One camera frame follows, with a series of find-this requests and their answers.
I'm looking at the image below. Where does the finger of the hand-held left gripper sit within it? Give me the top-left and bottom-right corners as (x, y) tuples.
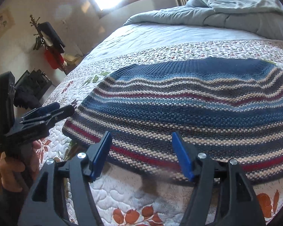
(20, 105), (75, 127)
(22, 102), (60, 121)

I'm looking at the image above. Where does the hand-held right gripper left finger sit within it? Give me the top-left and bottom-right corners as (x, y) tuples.
(18, 131), (112, 226)

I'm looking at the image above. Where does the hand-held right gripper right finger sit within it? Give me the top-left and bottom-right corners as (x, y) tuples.
(171, 132), (267, 226)

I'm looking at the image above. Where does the striped knit sweater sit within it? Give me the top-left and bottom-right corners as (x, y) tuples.
(62, 56), (283, 185)

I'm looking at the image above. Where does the person's left forearm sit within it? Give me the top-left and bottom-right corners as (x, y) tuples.
(0, 186), (27, 226)

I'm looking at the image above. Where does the person's left hand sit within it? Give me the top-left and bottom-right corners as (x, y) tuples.
(0, 141), (41, 192)

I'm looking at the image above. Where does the floral quilted bedspread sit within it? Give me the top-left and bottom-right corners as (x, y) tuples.
(39, 39), (283, 226)

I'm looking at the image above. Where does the red hanging bag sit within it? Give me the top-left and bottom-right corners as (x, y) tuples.
(44, 49), (65, 70)

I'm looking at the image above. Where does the black hanging coat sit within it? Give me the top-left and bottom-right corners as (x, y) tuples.
(38, 22), (66, 53)

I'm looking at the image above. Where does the wooden coat rack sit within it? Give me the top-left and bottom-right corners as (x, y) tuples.
(29, 15), (68, 75)

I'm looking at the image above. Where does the pale quilted mattress pad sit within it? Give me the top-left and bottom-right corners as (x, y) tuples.
(81, 22), (270, 63)

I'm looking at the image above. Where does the grey-blue comforter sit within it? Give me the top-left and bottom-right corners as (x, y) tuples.
(124, 0), (283, 28)

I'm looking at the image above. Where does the framed wall picture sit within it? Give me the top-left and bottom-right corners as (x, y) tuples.
(0, 8), (16, 43)

